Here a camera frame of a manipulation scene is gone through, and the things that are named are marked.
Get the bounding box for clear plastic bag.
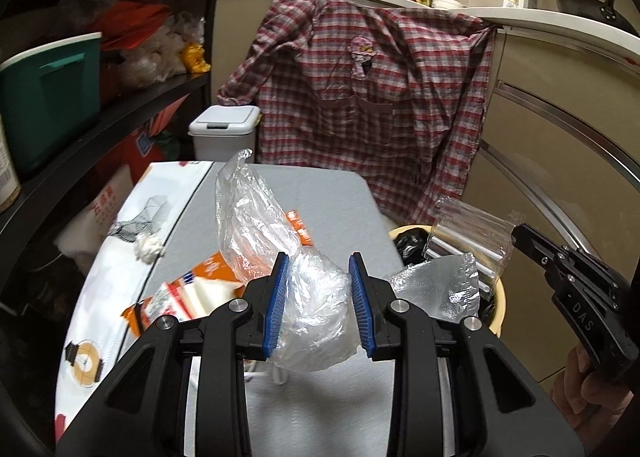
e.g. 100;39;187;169
215;148;358;373

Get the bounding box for red plaid shirt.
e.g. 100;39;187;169
216;0;497;228

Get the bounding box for crinkled clear plastic wrapper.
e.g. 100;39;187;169
389;253;481;320

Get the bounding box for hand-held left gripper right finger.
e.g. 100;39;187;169
348;252;586;457

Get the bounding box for white sack red print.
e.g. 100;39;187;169
54;172;141;283

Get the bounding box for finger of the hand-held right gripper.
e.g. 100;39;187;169
511;223;626;305

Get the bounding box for black shelf rack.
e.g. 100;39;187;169
0;0;221;288

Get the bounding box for white tissue wad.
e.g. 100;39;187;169
132;233;167;264

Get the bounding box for red printed bag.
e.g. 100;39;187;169
95;102;193;188

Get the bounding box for teal storage box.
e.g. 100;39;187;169
0;32;103;176

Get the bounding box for yellow packet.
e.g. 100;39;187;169
180;41;212;74

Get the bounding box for orange white snack packet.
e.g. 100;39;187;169
121;252;256;338

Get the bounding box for white lidded trash can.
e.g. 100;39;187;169
188;105;262;162

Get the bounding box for white plastic bags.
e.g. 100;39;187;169
117;12;206;88

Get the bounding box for white printed cloth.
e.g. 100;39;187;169
54;160;217;443

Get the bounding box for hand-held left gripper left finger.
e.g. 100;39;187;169
54;252;292;457

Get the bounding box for yellow plastic basin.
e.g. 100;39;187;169
389;224;511;338

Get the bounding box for small orange packet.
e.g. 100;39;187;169
286;209;313;248

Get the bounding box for person's right hand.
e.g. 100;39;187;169
551;344;640;440

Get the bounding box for orange plastic bag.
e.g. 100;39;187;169
92;0;173;52

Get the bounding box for clear straw package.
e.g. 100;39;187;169
422;198;516;298

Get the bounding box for beige tin can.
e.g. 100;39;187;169
0;127;22;212

